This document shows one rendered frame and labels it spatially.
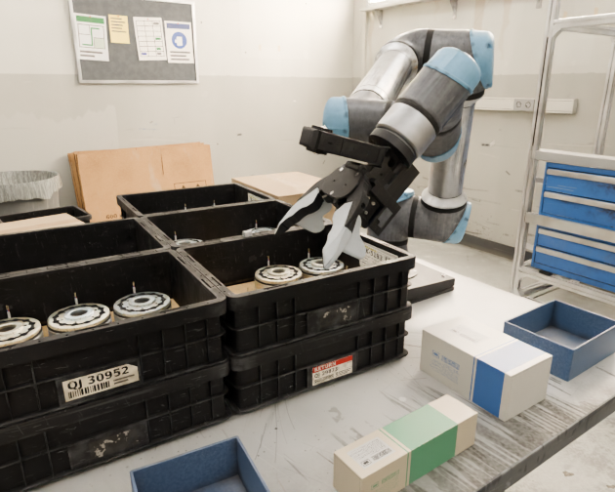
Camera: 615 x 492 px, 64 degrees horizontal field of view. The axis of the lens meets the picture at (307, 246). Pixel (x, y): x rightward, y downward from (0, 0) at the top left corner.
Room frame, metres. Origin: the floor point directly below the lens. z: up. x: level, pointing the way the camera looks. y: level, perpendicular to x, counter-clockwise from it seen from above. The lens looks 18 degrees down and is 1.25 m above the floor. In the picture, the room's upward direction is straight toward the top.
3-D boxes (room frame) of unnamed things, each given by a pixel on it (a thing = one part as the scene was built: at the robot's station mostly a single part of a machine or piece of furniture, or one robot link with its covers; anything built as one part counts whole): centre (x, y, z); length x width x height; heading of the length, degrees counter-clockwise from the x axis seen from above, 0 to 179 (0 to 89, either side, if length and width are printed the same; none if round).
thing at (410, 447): (0.62, -0.15, 0.73); 0.24 x 0.06 x 0.06; 125
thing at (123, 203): (1.46, 0.34, 0.92); 0.40 x 0.30 x 0.02; 121
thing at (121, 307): (0.85, 0.31, 0.86); 0.10 x 0.10 x 0.01
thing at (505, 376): (0.83, -0.33, 0.75); 0.20 x 0.12 x 0.09; 33
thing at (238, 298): (0.94, 0.03, 0.92); 0.40 x 0.30 x 0.02; 121
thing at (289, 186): (1.85, 0.07, 0.80); 0.40 x 0.30 x 0.20; 31
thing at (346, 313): (0.94, 0.03, 0.87); 0.40 x 0.30 x 0.11; 121
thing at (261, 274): (1.00, 0.06, 0.86); 0.10 x 0.10 x 0.01
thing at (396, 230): (1.33, -0.24, 0.91); 0.13 x 0.12 x 0.14; 71
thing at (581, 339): (0.95, -0.54, 0.74); 0.20 x 0.15 x 0.07; 125
